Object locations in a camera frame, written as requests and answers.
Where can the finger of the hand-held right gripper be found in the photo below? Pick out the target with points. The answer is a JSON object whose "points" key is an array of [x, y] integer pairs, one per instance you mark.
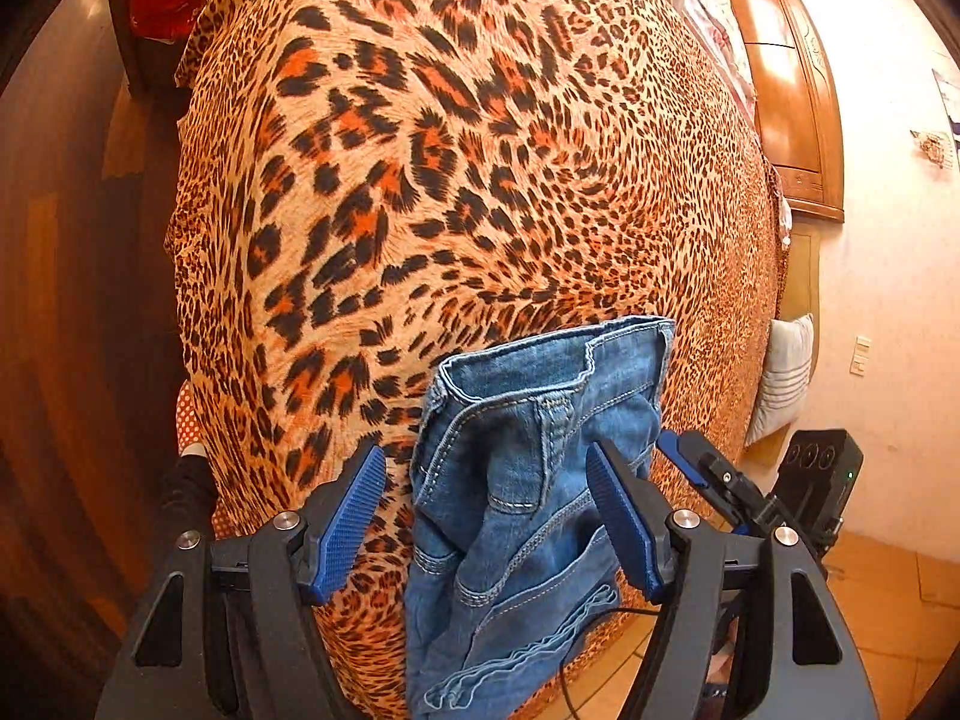
{"points": [[712, 465]]}

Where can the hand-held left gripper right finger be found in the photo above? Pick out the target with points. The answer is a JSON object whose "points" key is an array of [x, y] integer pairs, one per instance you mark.
{"points": [[622, 532]]}

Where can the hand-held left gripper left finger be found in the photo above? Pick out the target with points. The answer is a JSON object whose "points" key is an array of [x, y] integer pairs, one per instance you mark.
{"points": [[349, 517]]}

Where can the blue denim pants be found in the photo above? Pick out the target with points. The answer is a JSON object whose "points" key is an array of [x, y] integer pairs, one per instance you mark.
{"points": [[510, 540]]}

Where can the grey striped pillow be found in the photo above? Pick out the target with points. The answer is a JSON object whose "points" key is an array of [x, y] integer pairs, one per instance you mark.
{"points": [[784, 382]]}

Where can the person's black sock leg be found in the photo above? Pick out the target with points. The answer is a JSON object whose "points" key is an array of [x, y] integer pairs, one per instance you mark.
{"points": [[187, 491]]}

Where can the polka dot slipper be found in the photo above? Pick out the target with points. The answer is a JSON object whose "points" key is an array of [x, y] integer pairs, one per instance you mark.
{"points": [[186, 409]]}

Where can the leopard print bedspread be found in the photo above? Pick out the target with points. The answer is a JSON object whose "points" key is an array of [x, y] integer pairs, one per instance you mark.
{"points": [[450, 165]]}

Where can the dark wooden headboard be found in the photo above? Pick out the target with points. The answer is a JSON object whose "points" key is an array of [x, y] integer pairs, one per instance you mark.
{"points": [[787, 90]]}

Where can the floral bed sheet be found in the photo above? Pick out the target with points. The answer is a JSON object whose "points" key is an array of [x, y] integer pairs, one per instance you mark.
{"points": [[720, 30]]}

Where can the white wall switch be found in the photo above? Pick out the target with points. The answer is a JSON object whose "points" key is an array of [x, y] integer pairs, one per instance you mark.
{"points": [[861, 355]]}

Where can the small wall ornament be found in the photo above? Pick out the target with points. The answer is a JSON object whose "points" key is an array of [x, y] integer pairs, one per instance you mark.
{"points": [[934, 148]]}

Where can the wall poster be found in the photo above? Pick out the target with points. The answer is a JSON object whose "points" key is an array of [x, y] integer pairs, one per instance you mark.
{"points": [[949, 101]]}

